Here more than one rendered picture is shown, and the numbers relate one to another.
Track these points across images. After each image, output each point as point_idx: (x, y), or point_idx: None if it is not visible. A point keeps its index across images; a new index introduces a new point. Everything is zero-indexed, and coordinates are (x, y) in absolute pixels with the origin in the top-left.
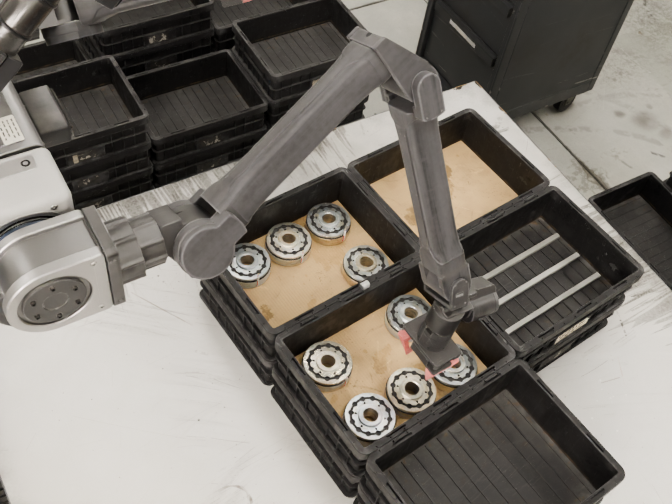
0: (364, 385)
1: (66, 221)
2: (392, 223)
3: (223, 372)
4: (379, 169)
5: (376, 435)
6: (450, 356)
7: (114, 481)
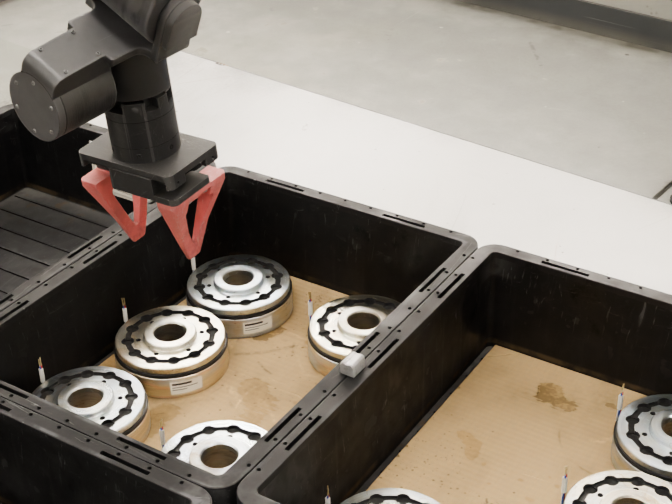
0: (272, 353)
1: None
2: None
3: None
4: None
5: (215, 263)
6: (101, 138)
7: (609, 268)
